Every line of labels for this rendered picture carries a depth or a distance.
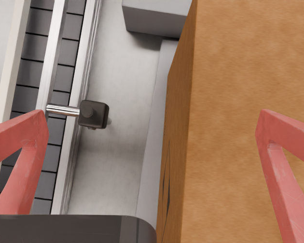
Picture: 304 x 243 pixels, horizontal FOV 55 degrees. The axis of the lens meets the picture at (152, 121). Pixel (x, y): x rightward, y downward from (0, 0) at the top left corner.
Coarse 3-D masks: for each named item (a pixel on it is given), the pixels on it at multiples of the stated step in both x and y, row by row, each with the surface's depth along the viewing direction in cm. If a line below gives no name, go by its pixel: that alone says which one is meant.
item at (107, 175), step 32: (0, 0) 48; (0, 32) 47; (128, 32) 48; (0, 64) 47; (96, 64) 47; (128, 64) 47; (96, 96) 47; (128, 96) 47; (96, 128) 47; (128, 128) 47; (96, 160) 46; (128, 160) 46; (96, 192) 46; (128, 192) 46
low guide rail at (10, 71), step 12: (24, 0) 39; (24, 12) 40; (12, 24) 39; (24, 24) 40; (12, 36) 39; (24, 36) 41; (12, 48) 39; (12, 60) 38; (12, 72) 39; (0, 84) 38; (12, 84) 39; (0, 96) 38; (12, 96) 40; (0, 108) 38; (0, 120) 38
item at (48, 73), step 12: (60, 0) 34; (60, 12) 34; (60, 24) 34; (48, 36) 34; (60, 36) 35; (48, 48) 34; (48, 60) 34; (48, 72) 34; (48, 84) 34; (48, 96) 34; (36, 108) 33
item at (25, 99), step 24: (48, 0) 43; (72, 0) 43; (48, 24) 42; (72, 24) 42; (24, 48) 42; (72, 48) 42; (24, 72) 42; (72, 72) 42; (24, 96) 42; (48, 120) 42; (48, 144) 42; (0, 168) 41; (48, 168) 41; (0, 192) 41; (48, 192) 41
